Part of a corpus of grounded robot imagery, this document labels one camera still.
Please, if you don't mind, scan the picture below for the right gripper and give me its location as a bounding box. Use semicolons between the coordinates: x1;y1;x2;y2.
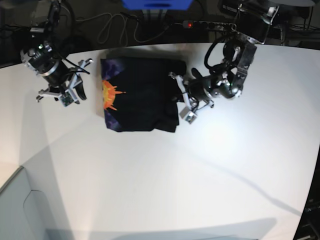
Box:
36;58;93;107

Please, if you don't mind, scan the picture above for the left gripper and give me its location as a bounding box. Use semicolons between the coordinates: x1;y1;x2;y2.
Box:
168;72;215;124

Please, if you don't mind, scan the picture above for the black T-shirt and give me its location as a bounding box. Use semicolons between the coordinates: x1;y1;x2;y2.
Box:
100;56;187;133

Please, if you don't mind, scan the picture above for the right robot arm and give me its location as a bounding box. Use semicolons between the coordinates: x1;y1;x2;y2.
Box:
20;0;93;107

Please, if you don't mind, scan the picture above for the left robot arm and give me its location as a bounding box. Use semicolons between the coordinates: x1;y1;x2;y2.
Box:
169;0;280;124

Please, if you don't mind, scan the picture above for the black office chair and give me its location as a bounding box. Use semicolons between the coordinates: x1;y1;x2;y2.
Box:
57;35;93;56

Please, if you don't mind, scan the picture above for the white power strip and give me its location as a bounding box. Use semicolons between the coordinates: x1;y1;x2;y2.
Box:
182;20;233;32

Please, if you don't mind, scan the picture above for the blue plastic box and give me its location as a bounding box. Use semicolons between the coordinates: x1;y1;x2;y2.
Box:
122;0;193;11

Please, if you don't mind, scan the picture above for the grey coiled cable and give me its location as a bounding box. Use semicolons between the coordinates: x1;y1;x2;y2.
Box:
96;12;166;45

